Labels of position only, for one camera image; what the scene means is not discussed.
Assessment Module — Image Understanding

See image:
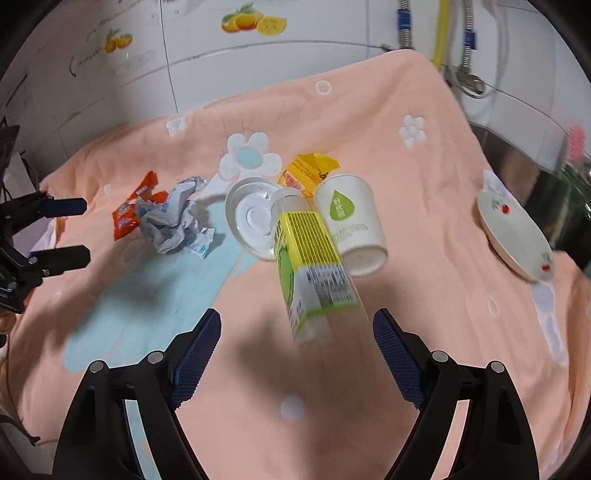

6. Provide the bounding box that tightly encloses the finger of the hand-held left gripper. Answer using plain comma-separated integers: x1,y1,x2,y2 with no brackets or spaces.
4,191,88,221
28,244,92,278

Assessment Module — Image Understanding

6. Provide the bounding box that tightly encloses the white paper cup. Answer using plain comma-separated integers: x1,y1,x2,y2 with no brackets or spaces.
314,173,389,278

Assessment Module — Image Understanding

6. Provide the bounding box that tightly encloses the crumpled white wrapper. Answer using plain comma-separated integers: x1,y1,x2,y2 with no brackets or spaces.
135,176,215,257

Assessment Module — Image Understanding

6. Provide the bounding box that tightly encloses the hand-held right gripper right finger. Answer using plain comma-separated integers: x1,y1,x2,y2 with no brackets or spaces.
373,308,541,480

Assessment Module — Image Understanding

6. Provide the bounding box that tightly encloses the pink brush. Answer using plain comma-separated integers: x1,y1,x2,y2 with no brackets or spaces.
567,124,585,162

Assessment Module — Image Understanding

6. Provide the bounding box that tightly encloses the clear bottle green label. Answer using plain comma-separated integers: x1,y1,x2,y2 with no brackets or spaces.
270,188,370,344

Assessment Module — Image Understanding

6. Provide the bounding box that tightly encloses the pink flowered towel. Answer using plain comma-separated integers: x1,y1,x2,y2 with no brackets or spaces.
9,48,591,480

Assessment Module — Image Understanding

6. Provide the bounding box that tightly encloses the orange candy wrapper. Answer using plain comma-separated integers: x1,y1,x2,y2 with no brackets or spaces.
112,171,169,241

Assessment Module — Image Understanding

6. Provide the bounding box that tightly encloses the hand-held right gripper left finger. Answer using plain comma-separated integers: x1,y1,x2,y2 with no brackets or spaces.
53,308,222,480

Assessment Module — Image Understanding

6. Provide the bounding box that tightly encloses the clear plastic hose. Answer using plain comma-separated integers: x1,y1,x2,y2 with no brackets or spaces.
480,0,514,100

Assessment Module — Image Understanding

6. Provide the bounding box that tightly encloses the orange fruit wall sticker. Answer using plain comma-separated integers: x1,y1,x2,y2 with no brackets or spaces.
221,4,288,37
104,28,132,54

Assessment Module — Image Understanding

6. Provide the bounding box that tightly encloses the clear plastic lid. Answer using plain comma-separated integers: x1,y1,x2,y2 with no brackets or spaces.
225,178,282,261

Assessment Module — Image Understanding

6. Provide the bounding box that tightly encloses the yellow snack wrapper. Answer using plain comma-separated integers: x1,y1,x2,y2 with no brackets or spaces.
278,153,341,192

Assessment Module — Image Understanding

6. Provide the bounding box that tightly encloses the white ceramic dish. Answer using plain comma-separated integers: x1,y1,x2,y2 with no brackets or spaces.
475,170,555,282

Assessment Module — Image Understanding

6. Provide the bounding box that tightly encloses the yellow hose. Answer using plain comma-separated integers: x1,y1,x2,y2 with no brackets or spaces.
431,0,451,65

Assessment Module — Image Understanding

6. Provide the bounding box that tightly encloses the braided metal hose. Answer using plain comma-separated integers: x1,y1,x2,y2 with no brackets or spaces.
398,0,414,51
462,0,476,70

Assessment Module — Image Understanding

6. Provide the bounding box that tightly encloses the metal water valve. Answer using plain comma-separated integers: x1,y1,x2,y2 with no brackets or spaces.
445,65,485,95

